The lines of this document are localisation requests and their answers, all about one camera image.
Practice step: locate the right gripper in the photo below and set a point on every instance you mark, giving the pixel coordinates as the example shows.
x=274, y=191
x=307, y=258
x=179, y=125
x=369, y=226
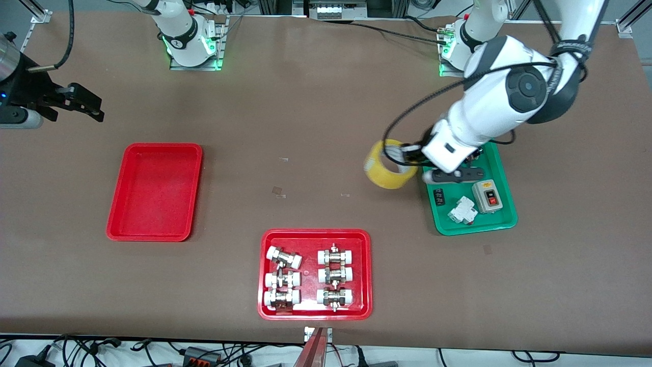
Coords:
x=26, y=87

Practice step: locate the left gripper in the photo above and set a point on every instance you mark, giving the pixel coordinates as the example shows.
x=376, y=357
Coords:
x=413, y=156

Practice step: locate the yellow clear tape roll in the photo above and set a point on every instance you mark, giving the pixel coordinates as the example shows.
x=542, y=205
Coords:
x=387, y=178

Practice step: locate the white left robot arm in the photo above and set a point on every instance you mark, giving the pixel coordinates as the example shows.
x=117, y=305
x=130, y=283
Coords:
x=509, y=102

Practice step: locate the green plastic tray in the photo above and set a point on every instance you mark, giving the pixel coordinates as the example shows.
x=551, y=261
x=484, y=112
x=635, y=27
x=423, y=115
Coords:
x=461, y=228

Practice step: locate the empty-type red plastic tray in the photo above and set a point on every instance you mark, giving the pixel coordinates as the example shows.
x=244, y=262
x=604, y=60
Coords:
x=153, y=193

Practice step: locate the red tray holding fittings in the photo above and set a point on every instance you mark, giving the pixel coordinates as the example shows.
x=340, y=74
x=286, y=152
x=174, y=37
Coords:
x=309, y=275

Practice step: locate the small black terminal block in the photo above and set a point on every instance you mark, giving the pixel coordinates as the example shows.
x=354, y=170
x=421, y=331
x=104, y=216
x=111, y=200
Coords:
x=439, y=197

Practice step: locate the white circuit breaker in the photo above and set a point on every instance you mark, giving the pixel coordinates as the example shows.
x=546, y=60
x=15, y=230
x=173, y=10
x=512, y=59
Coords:
x=461, y=211

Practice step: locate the grey power strip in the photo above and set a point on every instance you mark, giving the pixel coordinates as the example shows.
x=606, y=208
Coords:
x=333, y=10

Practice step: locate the tilted white metal pipe fitting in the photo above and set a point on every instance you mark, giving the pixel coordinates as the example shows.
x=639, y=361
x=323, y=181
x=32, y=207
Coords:
x=283, y=257

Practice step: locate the red metal bar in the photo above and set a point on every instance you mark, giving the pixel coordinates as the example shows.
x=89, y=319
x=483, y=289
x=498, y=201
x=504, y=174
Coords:
x=313, y=351

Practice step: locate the black orange power adapter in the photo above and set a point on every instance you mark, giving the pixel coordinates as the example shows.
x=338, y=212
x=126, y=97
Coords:
x=201, y=355

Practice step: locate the grey switch box red button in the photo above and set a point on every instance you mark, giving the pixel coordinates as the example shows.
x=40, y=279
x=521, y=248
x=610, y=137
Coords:
x=488, y=197

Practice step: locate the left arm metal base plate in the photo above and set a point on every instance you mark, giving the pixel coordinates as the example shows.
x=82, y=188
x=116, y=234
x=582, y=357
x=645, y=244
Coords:
x=445, y=71

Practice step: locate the aluminium frame profile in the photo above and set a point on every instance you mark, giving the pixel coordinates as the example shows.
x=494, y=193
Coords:
x=36, y=12
x=631, y=20

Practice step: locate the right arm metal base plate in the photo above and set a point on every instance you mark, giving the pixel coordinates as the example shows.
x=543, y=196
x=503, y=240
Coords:
x=220, y=46

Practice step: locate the silver metal bracket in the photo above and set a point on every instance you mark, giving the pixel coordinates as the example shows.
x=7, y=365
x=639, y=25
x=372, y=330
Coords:
x=307, y=334

